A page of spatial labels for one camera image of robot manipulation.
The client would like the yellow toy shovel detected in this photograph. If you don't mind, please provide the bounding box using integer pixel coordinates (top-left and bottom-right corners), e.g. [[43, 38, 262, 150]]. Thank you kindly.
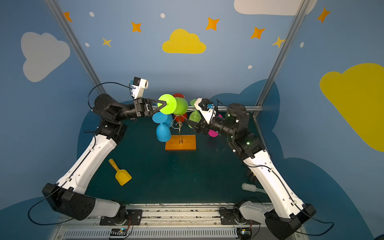
[[109, 159, 132, 186]]

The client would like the small circuit board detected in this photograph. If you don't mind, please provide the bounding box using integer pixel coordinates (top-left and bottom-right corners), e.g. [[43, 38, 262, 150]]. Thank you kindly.
[[236, 228, 252, 240], [109, 228, 129, 240]]

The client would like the wooden base wire glass rack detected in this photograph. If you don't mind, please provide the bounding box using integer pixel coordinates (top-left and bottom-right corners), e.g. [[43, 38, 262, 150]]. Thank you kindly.
[[165, 116, 197, 151]]

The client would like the left small circuit board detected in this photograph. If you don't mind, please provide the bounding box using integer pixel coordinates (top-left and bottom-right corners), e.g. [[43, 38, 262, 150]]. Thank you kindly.
[[109, 228, 129, 240]]

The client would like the left aluminium frame post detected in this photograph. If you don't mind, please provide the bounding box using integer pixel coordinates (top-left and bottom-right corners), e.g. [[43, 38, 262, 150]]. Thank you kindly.
[[45, 1, 113, 112]]

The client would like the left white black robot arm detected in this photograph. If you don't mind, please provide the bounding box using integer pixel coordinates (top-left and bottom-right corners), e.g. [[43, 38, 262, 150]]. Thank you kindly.
[[42, 94, 170, 221]]

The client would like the yellow black work glove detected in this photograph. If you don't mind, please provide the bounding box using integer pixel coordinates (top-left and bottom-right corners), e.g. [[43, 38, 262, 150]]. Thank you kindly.
[[247, 170, 258, 184]]

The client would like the white cleaning brush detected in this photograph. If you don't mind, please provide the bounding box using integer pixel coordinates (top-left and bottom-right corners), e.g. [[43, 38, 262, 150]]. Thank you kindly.
[[242, 183, 267, 194]]

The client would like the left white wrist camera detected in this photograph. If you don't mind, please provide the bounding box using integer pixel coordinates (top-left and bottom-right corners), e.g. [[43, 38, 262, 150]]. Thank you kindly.
[[129, 77, 149, 100]]

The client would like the red wine glass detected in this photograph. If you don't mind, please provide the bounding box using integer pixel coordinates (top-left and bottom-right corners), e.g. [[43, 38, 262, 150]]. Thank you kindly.
[[173, 94, 188, 122]]

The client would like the green wine glass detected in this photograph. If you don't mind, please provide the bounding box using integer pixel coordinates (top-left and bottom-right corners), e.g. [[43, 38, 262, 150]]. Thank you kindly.
[[159, 94, 189, 115], [189, 99, 202, 123]]

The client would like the blue wine glass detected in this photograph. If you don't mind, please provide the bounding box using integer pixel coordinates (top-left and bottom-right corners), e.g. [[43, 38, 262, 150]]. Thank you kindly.
[[152, 112, 172, 143], [164, 115, 173, 128]]

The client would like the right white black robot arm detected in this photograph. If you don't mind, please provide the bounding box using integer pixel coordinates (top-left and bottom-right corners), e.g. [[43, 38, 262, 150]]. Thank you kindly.
[[186, 98, 316, 240]]

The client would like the back blue wine glass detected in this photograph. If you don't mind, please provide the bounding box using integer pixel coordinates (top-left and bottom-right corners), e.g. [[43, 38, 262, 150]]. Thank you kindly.
[[164, 115, 173, 128]]

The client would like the right aluminium frame post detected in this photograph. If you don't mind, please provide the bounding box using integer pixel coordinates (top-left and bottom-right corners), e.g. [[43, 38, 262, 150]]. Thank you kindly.
[[253, 0, 311, 121]]

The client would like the aluminium frame post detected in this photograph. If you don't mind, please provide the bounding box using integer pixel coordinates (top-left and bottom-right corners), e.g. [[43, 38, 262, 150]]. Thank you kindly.
[[253, 0, 311, 121], [45, 1, 113, 112]]

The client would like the front blue wine glass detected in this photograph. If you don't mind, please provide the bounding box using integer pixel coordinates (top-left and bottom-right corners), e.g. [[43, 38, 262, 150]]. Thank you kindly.
[[152, 112, 172, 143]]

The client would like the aluminium rail base frame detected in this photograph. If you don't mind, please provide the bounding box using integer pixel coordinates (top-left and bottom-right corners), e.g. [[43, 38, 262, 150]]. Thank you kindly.
[[49, 203, 310, 240]]

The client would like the pink wine glass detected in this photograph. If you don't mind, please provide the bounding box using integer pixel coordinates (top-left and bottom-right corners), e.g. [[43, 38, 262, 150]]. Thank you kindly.
[[208, 114, 223, 138]]

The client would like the right small circuit board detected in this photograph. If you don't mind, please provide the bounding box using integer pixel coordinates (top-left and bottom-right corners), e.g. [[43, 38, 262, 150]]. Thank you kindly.
[[236, 228, 252, 240]]

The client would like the back aluminium crossbar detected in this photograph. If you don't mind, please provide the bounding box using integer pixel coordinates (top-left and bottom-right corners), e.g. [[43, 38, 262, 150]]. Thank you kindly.
[[99, 103, 261, 118]]

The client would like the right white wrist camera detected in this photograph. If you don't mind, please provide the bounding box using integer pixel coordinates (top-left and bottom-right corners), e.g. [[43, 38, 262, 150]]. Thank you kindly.
[[194, 98, 217, 124]]

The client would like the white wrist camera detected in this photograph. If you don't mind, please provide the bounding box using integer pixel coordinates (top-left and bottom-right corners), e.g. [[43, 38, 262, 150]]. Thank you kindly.
[[194, 98, 217, 124], [129, 77, 149, 100]]

